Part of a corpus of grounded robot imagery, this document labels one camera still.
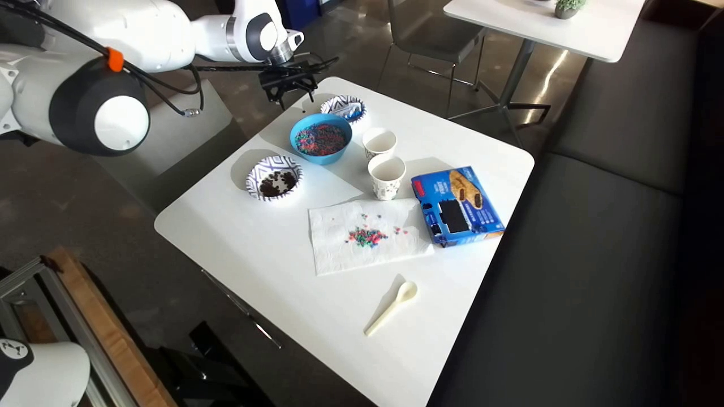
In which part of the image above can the dark bench seat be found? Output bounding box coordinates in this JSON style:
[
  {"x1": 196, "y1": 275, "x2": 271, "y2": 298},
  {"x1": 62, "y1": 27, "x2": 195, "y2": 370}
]
[{"x1": 431, "y1": 0, "x2": 724, "y2": 407}]

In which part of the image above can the paper cup far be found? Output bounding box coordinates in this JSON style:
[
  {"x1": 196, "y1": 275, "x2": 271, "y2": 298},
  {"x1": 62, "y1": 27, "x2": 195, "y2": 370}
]
[{"x1": 361, "y1": 128, "x2": 397, "y2": 159}]

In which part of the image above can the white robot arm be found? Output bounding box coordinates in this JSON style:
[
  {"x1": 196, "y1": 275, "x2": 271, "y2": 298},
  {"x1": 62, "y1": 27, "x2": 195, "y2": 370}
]
[{"x1": 0, "y1": 0, "x2": 327, "y2": 157}]

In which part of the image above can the paper cup near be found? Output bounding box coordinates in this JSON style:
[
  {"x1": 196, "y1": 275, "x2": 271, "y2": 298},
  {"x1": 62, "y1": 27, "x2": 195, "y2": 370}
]
[{"x1": 366, "y1": 157, "x2": 407, "y2": 202}]

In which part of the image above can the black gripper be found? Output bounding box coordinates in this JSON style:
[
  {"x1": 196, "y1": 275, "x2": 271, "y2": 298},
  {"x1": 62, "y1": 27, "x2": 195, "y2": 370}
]
[{"x1": 258, "y1": 56, "x2": 335, "y2": 107}]

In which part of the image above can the patterned paper bowl far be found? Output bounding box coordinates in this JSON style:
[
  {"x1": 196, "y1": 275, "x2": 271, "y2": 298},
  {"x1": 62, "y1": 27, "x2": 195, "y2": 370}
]
[{"x1": 322, "y1": 96, "x2": 363, "y2": 123}]

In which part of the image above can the white paper napkin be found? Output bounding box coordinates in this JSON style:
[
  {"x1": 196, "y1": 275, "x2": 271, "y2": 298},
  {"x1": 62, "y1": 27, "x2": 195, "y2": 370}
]
[{"x1": 309, "y1": 199, "x2": 431, "y2": 276}]

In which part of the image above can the blue plastic bowl with candies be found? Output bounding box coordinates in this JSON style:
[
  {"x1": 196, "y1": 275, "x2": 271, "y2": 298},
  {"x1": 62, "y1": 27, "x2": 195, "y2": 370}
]
[{"x1": 289, "y1": 113, "x2": 352, "y2": 166}]

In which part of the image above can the patterned paper bowl with chocolate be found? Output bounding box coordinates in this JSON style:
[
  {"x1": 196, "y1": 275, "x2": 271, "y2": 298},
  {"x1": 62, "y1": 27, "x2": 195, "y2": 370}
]
[{"x1": 247, "y1": 157, "x2": 301, "y2": 202}]

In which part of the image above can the wooden shelf edge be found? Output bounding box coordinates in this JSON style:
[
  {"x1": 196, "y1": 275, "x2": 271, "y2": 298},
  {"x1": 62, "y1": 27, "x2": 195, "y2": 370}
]
[{"x1": 45, "y1": 246, "x2": 177, "y2": 407}]

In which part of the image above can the white cap with logo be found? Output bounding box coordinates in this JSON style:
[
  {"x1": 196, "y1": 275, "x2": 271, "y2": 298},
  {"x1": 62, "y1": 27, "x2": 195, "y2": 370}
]
[{"x1": 0, "y1": 339, "x2": 91, "y2": 407}]

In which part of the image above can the grey chair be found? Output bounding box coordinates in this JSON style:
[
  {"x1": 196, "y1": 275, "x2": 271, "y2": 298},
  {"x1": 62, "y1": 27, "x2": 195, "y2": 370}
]
[{"x1": 385, "y1": 0, "x2": 493, "y2": 98}]

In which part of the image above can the small potted plant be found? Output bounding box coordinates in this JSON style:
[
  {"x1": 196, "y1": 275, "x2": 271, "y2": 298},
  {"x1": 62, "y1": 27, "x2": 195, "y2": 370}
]
[{"x1": 553, "y1": 0, "x2": 587, "y2": 20}]

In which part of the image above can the blue cookie box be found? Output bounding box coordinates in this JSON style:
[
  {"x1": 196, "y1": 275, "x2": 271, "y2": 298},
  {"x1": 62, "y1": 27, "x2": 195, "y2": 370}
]
[{"x1": 411, "y1": 166, "x2": 504, "y2": 246}]

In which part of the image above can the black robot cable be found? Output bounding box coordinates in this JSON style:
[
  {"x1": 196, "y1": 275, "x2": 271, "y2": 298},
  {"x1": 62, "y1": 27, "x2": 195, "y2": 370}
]
[{"x1": 0, "y1": 0, "x2": 266, "y2": 121}]

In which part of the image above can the paper cup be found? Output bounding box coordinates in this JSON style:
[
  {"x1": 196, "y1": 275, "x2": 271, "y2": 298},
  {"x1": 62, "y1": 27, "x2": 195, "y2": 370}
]
[
  {"x1": 366, "y1": 157, "x2": 407, "y2": 202},
  {"x1": 361, "y1": 128, "x2": 397, "y2": 159}
]

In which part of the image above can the white square table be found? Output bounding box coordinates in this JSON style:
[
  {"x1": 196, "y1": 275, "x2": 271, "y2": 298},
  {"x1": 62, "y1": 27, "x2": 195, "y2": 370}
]
[{"x1": 156, "y1": 78, "x2": 533, "y2": 407}]

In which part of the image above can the white plastic spoon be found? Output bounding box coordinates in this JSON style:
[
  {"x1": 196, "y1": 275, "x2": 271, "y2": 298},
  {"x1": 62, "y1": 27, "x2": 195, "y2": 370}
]
[{"x1": 363, "y1": 280, "x2": 418, "y2": 337}]

